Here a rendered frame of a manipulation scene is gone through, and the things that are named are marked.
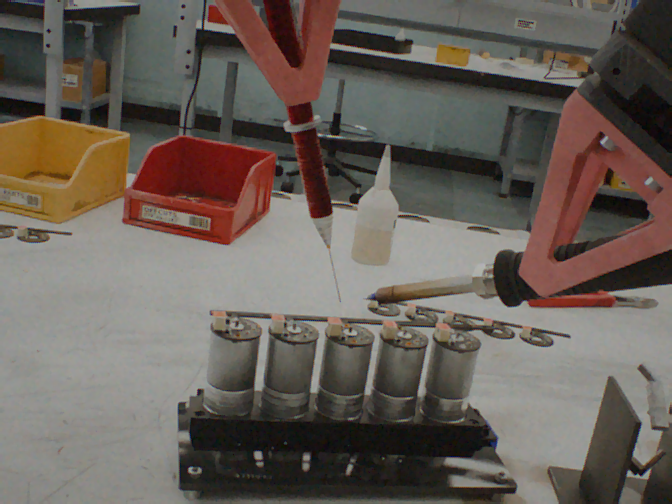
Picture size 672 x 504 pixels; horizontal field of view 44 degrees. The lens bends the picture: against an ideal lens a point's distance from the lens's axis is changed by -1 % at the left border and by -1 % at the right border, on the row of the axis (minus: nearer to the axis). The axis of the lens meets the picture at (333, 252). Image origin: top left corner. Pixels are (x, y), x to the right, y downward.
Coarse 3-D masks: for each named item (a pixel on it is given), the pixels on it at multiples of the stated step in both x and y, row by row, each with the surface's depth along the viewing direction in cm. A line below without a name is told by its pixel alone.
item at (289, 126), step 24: (264, 0) 34; (288, 0) 34; (288, 24) 34; (288, 48) 35; (288, 120) 36; (312, 120) 36; (312, 144) 36; (312, 168) 37; (312, 192) 37; (312, 216) 38
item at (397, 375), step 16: (400, 336) 42; (384, 352) 42; (400, 352) 41; (416, 352) 41; (384, 368) 42; (400, 368) 41; (416, 368) 42; (384, 384) 42; (400, 384) 42; (416, 384) 42; (368, 400) 43; (384, 400) 42; (400, 400) 42; (384, 416) 42; (400, 416) 42
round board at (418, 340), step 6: (396, 330) 43; (402, 330) 43; (408, 330) 43; (414, 330) 43; (414, 336) 42; (420, 336) 42; (426, 336) 43; (390, 342) 41; (396, 342) 41; (402, 342) 41; (414, 342) 42; (420, 342) 42; (426, 342) 42; (408, 348) 41; (414, 348) 41; (420, 348) 41
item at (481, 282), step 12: (480, 264) 36; (492, 264) 36; (456, 276) 37; (468, 276) 36; (480, 276) 35; (492, 276) 35; (384, 288) 39; (396, 288) 38; (408, 288) 38; (420, 288) 38; (432, 288) 37; (444, 288) 37; (456, 288) 37; (468, 288) 36; (480, 288) 36; (492, 288) 35; (384, 300) 39; (396, 300) 39; (408, 300) 38
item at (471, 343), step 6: (456, 330) 44; (450, 336) 43; (462, 336) 43; (468, 336) 43; (474, 336) 43; (438, 342) 42; (444, 342) 42; (450, 342) 42; (456, 342) 42; (462, 342) 42; (468, 342) 42; (474, 342) 43; (480, 342) 43; (450, 348) 42; (456, 348) 42; (462, 348) 42; (468, 348) 42; (474, 348) 42
